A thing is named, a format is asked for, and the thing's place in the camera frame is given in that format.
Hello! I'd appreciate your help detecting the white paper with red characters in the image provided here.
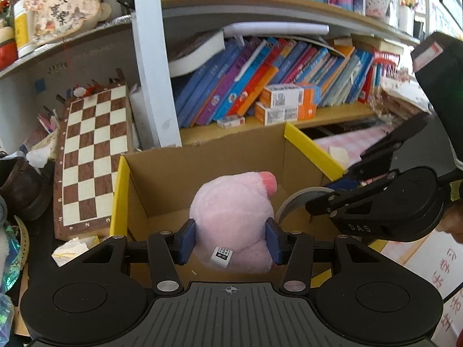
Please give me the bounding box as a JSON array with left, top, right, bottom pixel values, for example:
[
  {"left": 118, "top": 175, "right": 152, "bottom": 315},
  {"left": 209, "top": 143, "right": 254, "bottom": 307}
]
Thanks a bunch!
[{"left": 376, "top": 229, "right": 463, "bottom": 347}]

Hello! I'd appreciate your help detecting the grey tape roll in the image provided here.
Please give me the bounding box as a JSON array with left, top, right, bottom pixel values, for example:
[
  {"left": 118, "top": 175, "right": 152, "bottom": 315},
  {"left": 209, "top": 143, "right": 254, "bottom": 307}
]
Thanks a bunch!
[{"left": 277, "top": 187, "right": 331, "bottom": 222}]

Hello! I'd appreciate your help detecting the person's right hand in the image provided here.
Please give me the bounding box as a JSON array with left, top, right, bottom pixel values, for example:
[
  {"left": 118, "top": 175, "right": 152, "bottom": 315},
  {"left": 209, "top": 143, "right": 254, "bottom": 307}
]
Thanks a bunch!
[{"left": 436, "top": 202, "right": 463, "bottom": 244}]

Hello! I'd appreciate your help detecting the white bookshelf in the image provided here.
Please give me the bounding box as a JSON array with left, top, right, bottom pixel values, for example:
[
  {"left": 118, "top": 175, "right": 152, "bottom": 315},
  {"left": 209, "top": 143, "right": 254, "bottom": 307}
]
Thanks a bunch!
[{"left": 0, "top": 0, "right": 435, "bottom": 149}]

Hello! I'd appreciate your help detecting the iridescent plastic bag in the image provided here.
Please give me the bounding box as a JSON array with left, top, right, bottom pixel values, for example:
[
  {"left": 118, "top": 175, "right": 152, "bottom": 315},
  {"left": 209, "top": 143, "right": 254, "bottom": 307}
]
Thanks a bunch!
[{"left": 0, "top": 220, "right": 27, "bottom": 337}]

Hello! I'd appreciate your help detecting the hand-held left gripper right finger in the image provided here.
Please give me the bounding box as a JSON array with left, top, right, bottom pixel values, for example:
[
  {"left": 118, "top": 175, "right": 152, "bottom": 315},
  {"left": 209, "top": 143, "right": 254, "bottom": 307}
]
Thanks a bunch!
[{"left": 265, "top": 219, "right": 388, "bottom": 293}]

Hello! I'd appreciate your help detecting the crumpled white paper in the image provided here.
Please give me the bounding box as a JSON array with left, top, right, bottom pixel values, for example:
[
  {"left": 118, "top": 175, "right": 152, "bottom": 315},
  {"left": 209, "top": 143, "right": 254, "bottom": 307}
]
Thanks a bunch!
[{"left": 51, "top": 236, "right": 100, "bottom": 268}]

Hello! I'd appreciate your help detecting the wooden chessboard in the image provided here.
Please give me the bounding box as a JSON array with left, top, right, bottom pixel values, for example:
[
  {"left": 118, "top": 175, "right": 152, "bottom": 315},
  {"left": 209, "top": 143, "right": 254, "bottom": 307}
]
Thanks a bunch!
[{"left": 54, "top": 84, "right": 133, "bottom": 241}]

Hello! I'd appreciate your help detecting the pink checked cloth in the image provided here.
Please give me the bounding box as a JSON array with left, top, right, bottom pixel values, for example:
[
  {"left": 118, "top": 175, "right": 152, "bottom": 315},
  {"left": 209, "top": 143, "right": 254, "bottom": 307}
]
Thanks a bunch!
[{"left": 313, "top": 126, "right": 388, "bottom": 165}]

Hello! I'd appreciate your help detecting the small white box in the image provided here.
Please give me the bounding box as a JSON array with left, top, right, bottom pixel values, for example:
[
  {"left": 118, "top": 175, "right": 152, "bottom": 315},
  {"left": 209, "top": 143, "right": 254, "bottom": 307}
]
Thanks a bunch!
[{"left": 216, "top": 114, "right": 246, "bottom": 129}]

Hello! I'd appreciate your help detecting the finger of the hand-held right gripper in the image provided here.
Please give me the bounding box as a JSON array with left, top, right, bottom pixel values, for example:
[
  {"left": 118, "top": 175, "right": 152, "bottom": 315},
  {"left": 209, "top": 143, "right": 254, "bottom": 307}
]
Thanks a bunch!
[
  {"left": 306, "top": 171, "right": 398, "bottom": 237},
  {"left": 333, "top": 113, "right": 432, "bottom": 190}
]

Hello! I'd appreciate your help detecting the thick grey book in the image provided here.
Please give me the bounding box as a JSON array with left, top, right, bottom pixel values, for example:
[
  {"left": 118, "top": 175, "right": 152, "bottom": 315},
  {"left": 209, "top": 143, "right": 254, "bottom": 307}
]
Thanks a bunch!
[{"left": 168, "top": 31, "right": 225, "bottom": 78}]

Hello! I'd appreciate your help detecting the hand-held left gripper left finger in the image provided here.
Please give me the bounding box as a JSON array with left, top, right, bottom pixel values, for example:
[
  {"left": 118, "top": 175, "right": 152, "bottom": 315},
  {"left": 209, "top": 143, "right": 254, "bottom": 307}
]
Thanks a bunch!
[{"left": 77, "top": 220, "right": 196, "bottom": 296}]

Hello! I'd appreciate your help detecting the row of colourful books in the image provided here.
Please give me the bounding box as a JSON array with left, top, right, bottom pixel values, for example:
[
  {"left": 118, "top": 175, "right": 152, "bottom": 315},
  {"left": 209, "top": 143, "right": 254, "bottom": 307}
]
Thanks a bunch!
[{"left": 174, "top": 35, "right": 385, "bottom": 129}]

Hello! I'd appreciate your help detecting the orange and white carton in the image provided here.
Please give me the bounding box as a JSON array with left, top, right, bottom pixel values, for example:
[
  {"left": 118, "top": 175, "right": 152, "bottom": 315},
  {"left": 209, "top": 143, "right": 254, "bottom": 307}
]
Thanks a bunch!
[
  {"left": 259, "top": 83, "right": 322, "bottom": 109},
  {"left": 255, "top": 101, "right": 317, "bottom": 126}
]

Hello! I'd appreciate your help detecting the cardboard box with yellow edges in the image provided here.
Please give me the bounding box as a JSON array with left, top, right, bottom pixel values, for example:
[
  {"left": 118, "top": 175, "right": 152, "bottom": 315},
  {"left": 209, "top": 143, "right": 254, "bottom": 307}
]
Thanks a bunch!
[{"left": 109, "top": 122, "right": 362, "bottom": 287}]

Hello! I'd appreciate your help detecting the pink plush toy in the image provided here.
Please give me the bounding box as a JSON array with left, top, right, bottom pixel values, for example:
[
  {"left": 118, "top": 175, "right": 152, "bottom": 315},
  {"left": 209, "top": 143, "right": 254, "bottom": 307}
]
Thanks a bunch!
[{"left": 190, "top": 171, "right": 278, "bottom": 274}]

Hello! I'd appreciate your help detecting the brown leather shoe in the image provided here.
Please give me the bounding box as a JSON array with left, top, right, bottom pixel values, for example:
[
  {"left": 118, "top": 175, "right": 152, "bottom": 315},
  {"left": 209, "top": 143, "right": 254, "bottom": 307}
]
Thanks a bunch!
[{"left": 0, "top": 155, "right": 52, "bottom": 222}]

